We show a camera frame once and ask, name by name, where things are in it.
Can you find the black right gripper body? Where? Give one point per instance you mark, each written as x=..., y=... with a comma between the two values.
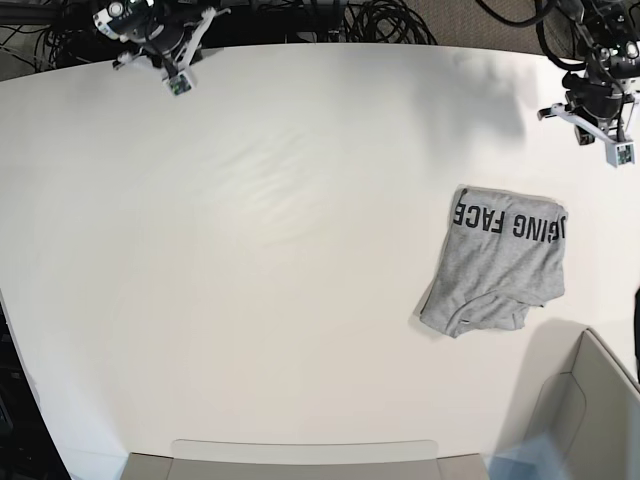
x=170, y=40

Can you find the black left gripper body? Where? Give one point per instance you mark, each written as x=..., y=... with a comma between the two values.
x=599, y=103

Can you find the grey T-shirt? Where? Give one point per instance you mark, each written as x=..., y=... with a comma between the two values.
x=502, y=256

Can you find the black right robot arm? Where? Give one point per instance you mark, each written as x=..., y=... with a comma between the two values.
x=118, y=20

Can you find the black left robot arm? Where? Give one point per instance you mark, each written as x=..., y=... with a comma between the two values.
x=606, y=41

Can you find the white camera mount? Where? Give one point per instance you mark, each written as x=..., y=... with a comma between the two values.
x=618, y=153
x=179, y=79

